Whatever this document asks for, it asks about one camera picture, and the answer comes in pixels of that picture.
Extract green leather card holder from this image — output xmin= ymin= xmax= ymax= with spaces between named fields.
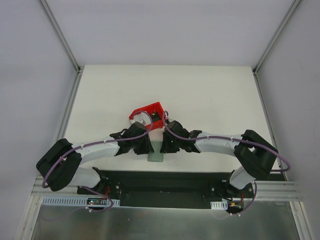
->
xmin=147 ymin=141 xmax=164 ymax=163

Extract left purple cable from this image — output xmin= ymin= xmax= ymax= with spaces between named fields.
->
xmin=41 ymin=110 xmax=153 ymax=190

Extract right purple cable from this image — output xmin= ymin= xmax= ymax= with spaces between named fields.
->
xmin=162 ymin=110 xmax=292 ymax=173

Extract white cable duct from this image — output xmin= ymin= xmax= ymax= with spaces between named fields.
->
xmin=42 ymin=196 xmax=111 ymax=208
xmin=210 ymin=201 xmax=228 ymax=211

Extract left aluminium frame rail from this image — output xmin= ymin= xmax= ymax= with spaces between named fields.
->
xmin=16 ymin=0 xmax=84 ymax=240

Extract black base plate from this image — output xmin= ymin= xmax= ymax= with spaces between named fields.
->
xmin=93 ymin=170 xmax=254 ymax=209

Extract right white cable duct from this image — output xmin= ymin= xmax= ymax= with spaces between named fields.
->
xmin=210 ymin=201 xmax=228 ymax=211

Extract aluminium frame rail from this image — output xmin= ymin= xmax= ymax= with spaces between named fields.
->
xmin=16 ymin=0 xmax=84 ymax=240
xmin=253 ymin=0 xmax=320 ymax=240

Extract purple cable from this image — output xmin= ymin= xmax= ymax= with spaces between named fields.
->
xmin=41 ymin=110 xmax=153 ymax=190
xmin=162 ymin=110 xmax=292 ymax=173

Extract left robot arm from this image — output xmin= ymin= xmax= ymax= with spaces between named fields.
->
xmin=36 ymin=122 xmax=154 ymax=195

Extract left white cable duct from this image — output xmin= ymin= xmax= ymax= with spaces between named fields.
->
xmin=42 ymin=196 xmax=111 ymax=208

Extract dark cards in bin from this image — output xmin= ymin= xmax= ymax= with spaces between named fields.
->
xmin=150 ymin=112 xmax=161 ymax=123

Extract red plastic card bin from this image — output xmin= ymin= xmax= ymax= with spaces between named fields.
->
xmin=129 ymin=102 xmax=164 ymax=130

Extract right aluminium frame rail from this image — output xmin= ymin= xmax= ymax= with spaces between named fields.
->
xmin=253 ymin=0 xmax=320 ymax=240

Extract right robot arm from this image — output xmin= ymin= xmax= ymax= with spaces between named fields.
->
xmin=160 ymin=120 xmax=278 ymax=198

